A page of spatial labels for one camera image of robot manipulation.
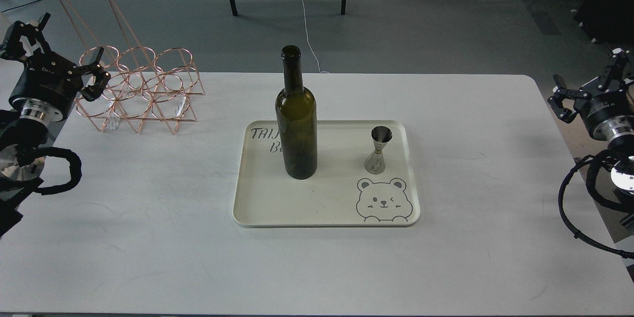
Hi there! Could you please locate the black equipment case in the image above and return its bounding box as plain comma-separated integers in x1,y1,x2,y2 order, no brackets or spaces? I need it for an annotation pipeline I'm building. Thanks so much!
574,0,634,43

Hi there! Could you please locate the steel double jigger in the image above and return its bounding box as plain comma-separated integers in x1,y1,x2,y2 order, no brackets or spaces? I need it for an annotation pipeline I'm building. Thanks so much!
364,126,393,175

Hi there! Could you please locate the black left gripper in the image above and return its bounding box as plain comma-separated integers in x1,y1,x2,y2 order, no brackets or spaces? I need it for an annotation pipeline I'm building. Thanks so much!
0,12,111,121

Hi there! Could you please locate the copper wire wine rack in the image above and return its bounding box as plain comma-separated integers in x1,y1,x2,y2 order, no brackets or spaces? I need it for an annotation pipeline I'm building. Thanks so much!
59,0,205,134

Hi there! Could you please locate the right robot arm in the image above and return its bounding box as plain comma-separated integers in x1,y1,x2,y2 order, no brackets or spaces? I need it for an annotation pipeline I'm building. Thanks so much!
547,48,634,259

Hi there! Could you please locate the dark green wine bottle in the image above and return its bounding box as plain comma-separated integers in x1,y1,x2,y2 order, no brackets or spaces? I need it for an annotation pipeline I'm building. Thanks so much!
275,45,317,180

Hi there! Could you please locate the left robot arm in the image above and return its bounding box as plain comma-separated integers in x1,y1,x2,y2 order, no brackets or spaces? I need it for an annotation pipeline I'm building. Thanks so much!
0,12,111,234

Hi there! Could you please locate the cream bear serving tray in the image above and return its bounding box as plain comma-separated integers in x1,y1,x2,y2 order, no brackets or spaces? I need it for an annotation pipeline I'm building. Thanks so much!
233,120,421,227

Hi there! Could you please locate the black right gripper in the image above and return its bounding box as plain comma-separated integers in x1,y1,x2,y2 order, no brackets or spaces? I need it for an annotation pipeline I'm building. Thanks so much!
547,49,634,142

